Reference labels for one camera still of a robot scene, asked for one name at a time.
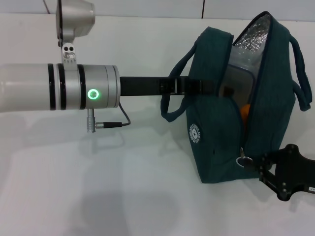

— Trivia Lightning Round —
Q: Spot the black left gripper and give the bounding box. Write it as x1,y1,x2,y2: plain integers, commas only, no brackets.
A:
119,76,215,97

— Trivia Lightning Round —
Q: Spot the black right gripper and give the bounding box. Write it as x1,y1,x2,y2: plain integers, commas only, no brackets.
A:
243,145,315,201

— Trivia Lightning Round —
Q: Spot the dark teal insulated lunch bag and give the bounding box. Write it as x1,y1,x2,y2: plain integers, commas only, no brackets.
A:
160,10,312,185

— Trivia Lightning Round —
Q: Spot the clear blue-rimmed food container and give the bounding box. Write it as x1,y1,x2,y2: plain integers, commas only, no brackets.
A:
218,48,256,116

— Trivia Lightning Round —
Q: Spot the orange-yellow pear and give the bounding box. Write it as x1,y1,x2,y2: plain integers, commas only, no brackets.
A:
239,104,252,124

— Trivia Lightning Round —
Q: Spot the left arm cable with silver plug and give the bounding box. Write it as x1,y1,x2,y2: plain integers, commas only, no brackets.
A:
85,104,131,133

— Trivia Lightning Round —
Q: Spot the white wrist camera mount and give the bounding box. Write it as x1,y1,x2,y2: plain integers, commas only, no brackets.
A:
55,0,96,70

